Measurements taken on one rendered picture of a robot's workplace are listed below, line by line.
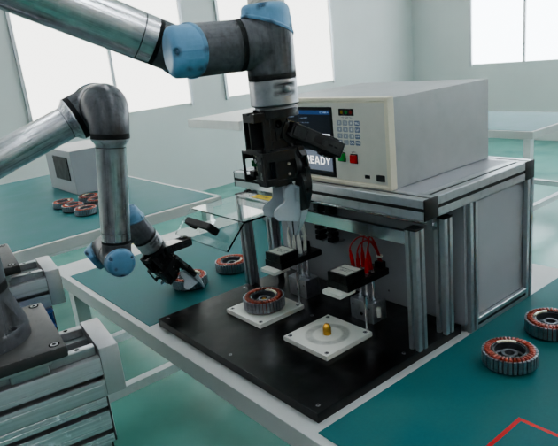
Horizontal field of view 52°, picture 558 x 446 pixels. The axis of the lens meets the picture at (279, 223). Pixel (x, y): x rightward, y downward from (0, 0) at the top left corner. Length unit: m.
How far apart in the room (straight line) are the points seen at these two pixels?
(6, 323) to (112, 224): 0.57
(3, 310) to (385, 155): 0.80
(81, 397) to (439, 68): 8.20
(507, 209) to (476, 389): 0.48
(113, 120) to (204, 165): 5.23
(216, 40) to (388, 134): 0.54
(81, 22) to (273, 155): 0.34
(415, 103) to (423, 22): 7.72
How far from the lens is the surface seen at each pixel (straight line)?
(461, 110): 1.49
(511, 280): 1.60
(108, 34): 0.95
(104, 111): 1.48
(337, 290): 1.38
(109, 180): 1.50
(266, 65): 0.88
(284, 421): 1.19
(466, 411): 1.20
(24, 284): 1.49
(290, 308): 1.55
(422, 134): 1.37
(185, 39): 0.84
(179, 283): 1.83
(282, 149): 0.90
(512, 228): 1.55
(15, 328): 1.02
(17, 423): 1.06
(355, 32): 8.26
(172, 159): 6.47
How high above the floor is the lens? 1.43
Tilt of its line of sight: 16 degrees down
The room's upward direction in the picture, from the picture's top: 6 degrees counter-clockwise
